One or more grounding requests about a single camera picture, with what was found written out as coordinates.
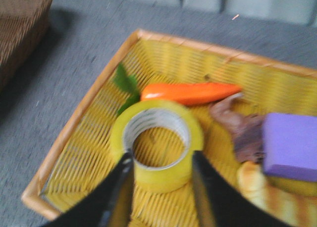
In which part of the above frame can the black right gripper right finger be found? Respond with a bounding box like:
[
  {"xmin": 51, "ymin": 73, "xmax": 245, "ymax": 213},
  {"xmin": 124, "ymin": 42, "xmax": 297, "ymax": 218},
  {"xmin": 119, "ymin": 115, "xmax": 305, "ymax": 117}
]
[{"xmin": 192, "ymin": 151, "xmax": 289, "ymax": 227}]

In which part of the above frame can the grey curtain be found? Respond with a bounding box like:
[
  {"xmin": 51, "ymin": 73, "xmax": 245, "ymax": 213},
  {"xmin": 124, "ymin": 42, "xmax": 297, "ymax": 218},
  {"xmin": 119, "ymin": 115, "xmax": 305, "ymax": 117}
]
[{"xmin": 138, "ymin": 0, "xmax": 317, "ymax": 27}]

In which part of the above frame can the yellow tape roll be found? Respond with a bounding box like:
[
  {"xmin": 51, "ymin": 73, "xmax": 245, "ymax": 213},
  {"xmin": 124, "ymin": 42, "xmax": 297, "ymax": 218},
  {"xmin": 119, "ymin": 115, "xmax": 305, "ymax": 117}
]
[{"xmin": 109, "ymin": 100, "xmax": 204, "ymax": 193}]

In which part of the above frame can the yellow toy bread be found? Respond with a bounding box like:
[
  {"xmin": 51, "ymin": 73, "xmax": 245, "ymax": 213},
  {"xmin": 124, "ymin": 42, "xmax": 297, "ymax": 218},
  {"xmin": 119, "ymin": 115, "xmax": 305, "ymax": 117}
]
[{"xmin": 237, "ymin": 161, "xmax": 317, "ymax": 227}]

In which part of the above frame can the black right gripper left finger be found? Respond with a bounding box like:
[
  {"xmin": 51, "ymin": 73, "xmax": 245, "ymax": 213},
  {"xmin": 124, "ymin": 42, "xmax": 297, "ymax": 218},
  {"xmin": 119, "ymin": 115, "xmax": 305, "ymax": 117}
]
[{"xmin": 43, "ymin": 152, "xmax": 134, "ymax": 227}]

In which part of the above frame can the orange toy pepper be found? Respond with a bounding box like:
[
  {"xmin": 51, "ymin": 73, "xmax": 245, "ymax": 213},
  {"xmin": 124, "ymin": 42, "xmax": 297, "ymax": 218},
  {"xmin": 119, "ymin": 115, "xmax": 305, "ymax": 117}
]
[{"xmin": 113, "ymin": 63, "xmax": 243, "ymax": 116}]

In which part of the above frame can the brown wicker basket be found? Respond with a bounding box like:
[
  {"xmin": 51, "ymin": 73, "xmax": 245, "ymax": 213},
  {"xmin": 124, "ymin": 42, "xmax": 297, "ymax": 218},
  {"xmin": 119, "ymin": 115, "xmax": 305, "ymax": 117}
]
[{"xmin": 0, "ymin": 0, "xmax": 53, "ymax": 90}]

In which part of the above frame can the brown toy object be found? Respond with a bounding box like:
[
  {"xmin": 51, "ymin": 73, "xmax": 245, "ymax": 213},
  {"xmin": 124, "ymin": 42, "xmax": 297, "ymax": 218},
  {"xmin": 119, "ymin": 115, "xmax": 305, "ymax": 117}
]
[{"xmin": 209, "ymin": 93, "xmax": 265, "ymax": 164}]

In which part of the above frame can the purple foam block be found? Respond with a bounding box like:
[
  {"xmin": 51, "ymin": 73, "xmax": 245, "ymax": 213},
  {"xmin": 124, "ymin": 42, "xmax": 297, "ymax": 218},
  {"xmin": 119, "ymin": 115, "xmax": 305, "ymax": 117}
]
[{"xmin": 263, "ymin": 113, "xmax": 317, "ymax": 182}]

